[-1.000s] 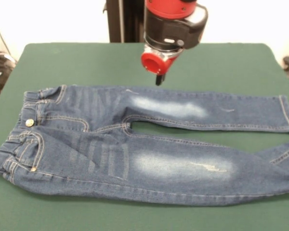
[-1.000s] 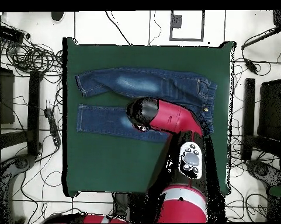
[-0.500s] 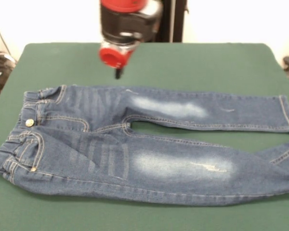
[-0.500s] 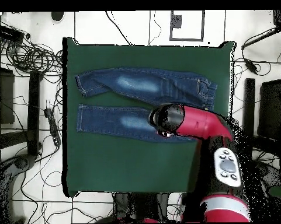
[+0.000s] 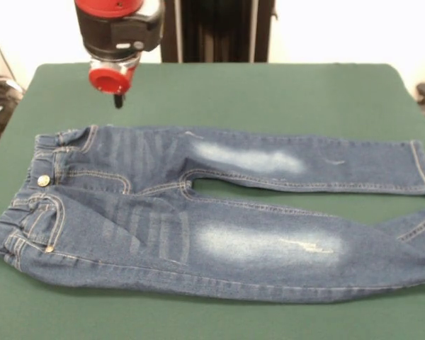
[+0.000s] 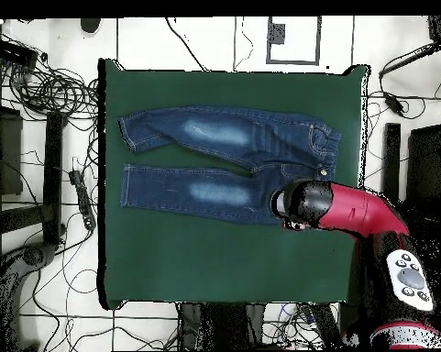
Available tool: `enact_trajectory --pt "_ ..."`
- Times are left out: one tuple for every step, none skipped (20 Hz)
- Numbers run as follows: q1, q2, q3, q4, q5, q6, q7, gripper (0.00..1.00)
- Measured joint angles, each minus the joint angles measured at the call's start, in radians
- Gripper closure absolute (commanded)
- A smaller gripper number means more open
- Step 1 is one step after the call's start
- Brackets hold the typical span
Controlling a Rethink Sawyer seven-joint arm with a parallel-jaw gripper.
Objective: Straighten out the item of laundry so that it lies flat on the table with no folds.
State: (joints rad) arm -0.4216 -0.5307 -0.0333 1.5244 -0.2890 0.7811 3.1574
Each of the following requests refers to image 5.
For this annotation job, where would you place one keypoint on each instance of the blue denim jeans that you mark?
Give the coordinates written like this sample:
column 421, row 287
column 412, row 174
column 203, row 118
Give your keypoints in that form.
column 198, row 241

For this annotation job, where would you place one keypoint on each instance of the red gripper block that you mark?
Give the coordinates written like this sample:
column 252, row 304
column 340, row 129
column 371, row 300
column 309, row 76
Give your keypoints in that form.
column 110, row 79

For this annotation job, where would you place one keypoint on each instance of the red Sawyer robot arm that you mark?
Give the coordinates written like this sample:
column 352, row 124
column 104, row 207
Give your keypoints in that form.
column 120, row 28

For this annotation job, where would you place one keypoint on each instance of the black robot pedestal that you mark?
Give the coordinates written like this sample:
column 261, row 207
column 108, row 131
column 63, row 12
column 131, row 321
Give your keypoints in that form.
column 219, row 32

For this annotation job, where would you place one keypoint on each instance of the dark green table cloth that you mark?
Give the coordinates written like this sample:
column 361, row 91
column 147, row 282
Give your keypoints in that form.
column 233, row 95

